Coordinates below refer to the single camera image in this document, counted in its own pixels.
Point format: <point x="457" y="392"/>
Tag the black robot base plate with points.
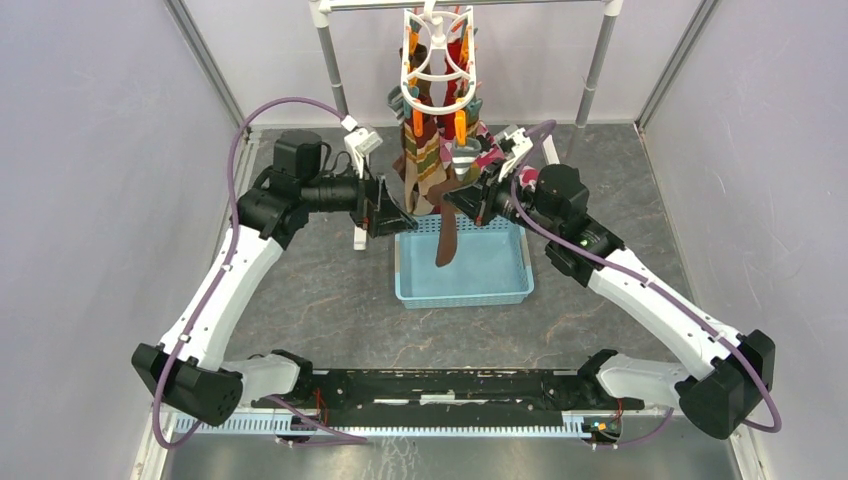
<point x="450" y="398"/>

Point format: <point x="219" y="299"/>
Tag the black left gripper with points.
<point x="391" y="218"/>

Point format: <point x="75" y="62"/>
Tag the light blue plastic basket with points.
<point x="492" y="266"/>

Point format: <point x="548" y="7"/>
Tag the white drying rack stand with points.
<point x="320" y="11"/>

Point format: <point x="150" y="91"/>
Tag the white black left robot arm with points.
<point x="186" y="369"/>

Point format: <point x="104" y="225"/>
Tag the pink camouflage cloth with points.
<point x="524" y="174"/>

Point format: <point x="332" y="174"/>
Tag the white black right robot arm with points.
<point x="721" y="378"/>

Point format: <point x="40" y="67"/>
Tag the striped olive cream sock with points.
<point x="420" y="165"/>

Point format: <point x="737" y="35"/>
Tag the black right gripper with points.
<point x="477" y="201"/>

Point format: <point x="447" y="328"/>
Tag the white round clip hanger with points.
<point x="438" y="72"/>

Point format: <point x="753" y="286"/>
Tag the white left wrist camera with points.
<point x="360" y="141"/>

